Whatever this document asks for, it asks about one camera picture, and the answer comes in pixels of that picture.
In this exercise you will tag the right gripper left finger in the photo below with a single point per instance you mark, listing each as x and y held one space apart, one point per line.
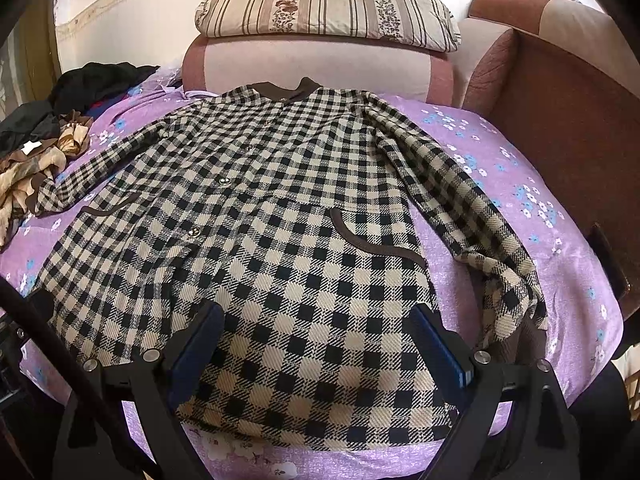
162 380

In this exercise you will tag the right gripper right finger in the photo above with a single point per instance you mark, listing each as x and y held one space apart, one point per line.
473 386

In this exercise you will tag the black cream checked coat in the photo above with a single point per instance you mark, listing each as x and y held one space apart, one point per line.
294 213

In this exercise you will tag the purple floral bed sheet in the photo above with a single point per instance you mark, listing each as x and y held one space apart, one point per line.
585 324

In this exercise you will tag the brown cream patterned garment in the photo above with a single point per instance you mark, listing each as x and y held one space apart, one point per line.
21 173

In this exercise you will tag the black garment pile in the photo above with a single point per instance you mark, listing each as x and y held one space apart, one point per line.
75 91

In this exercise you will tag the pink brown padded headboard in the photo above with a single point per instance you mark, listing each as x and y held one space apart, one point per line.
320 67

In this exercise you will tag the striped floral pillow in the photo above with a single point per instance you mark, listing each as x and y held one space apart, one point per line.
422 24

